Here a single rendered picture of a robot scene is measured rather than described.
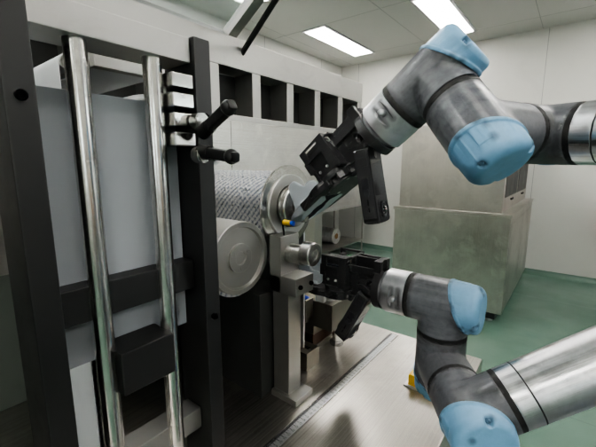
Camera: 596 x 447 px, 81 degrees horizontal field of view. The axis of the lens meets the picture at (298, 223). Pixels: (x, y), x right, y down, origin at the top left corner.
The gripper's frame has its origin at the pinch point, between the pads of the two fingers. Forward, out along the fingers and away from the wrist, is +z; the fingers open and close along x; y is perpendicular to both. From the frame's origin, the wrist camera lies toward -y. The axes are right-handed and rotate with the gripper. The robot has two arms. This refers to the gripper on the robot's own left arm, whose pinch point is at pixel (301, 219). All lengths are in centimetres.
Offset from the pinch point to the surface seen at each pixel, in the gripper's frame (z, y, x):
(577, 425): 40, -127, -166
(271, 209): 1.3, 3.6, 4.3
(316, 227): 52, 20, -79
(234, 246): 5.4, 0.4, 12.0
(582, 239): 10, -88, -451
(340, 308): 14.1, -16.2, -14.1
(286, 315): 10.6, -12.6, 4.3
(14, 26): -18.7, 8.0, 41.1
